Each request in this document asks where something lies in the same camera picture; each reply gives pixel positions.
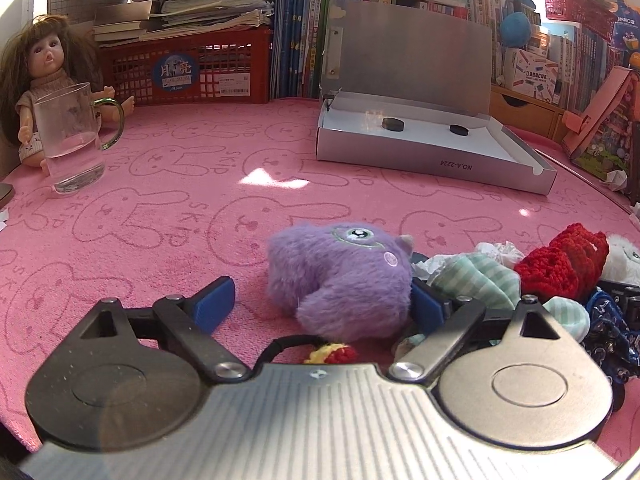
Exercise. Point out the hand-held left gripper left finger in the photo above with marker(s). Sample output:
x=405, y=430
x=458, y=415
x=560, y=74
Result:
x=216, y=301

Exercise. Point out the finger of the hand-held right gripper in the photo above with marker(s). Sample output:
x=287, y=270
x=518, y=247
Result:
x=622, y=295

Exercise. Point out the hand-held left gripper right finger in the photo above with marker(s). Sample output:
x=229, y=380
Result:
x=427, y=306

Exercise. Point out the blue floral fabric pouch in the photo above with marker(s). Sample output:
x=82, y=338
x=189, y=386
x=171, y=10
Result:
x=607, y=345

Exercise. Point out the green striped fabric hair bow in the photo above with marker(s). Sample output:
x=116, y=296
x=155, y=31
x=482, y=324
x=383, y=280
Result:
x=475, y=277

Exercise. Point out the purple plush monster toy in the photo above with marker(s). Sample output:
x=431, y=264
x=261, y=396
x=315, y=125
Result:
x=340, y=275

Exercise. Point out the small red yellow charm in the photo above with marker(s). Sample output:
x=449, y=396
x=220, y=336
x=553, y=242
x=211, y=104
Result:
x=335, y=354

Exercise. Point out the silver cardboard box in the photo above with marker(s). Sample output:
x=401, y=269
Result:
x=415, y=55

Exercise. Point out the white fluffy plush toy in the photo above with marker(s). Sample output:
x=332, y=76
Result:
x=622, y=260

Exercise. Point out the red knitted item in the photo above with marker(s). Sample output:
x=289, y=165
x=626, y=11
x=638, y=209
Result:
x=555, y=265

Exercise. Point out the pink rabbit print mat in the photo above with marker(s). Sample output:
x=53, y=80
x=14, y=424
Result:
x=200, y=200

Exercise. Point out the white crumpled paper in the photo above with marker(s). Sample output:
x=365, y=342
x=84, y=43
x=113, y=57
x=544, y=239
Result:
x=616, y=181

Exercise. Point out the pink toy box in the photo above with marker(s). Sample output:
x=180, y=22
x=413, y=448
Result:
x=607, y=125

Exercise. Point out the black round magnet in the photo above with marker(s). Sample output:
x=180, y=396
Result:
x=393, y=124
x=458, y=130

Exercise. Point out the clear glass mug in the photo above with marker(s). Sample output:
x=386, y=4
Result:
x=70, y=160

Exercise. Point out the wooden drawer organizer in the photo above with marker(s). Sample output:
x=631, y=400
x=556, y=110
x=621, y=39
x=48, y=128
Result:
x=525, y=110

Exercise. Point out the large red plastic basket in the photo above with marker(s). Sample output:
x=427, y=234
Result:
x=150, y=75

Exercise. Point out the row of shelf books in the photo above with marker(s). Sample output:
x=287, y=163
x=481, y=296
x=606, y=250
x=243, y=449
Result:
x=580, y=60

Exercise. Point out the blue printed box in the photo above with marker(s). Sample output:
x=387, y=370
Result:
x=627, y=30

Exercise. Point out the row of tall blue books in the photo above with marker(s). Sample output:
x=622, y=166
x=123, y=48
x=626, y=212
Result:
x=297, y=30

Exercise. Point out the small red plastic basket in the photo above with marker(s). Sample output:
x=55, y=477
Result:
x=580, y=12

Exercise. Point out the blue plush ball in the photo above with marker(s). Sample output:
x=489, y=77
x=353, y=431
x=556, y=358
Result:
x=515, y=29

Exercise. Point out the stack of worn books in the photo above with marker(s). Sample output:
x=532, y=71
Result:
x=215, y=5

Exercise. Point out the brown-haired doll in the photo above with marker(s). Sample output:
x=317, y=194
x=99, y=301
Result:
x=45, y=50

